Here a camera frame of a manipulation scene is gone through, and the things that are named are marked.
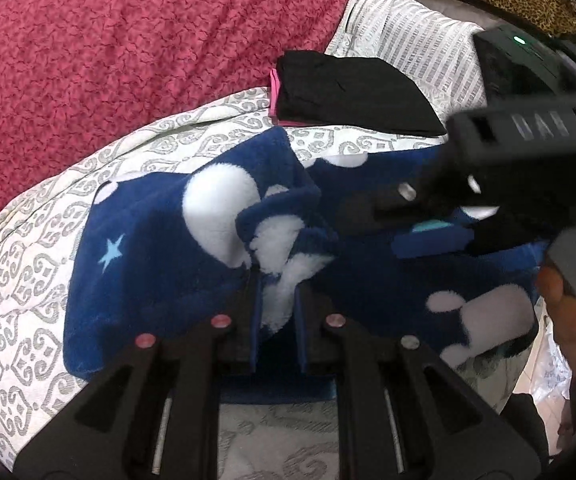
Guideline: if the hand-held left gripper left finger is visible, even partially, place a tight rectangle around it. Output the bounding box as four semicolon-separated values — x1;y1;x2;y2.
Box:
13;269;260;480

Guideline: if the pink folded garment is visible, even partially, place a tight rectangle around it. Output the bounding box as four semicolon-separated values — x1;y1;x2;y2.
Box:
269;67;309;129

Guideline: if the red patterned blanket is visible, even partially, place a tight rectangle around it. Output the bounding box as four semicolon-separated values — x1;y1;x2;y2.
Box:
0;0;365;247

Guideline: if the blue fleece patterned blanket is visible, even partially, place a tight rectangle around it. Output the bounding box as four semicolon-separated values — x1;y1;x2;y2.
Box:
62;126;544;404

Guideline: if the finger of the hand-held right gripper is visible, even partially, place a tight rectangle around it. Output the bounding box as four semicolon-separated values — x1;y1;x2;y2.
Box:
337;152;469;237
392;226;474;261

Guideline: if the white plastic bag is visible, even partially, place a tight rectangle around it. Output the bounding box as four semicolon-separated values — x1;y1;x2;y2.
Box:
512;310;576;461

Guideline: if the white grey patterned bedsheet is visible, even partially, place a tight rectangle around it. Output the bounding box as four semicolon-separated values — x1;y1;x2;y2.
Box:
0;87;469;480

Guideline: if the black folded garment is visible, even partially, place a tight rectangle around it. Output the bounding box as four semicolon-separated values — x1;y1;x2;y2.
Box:
274;50;449;139

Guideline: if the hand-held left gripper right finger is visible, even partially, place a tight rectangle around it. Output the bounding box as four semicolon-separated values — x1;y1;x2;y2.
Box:
295;284;549;480

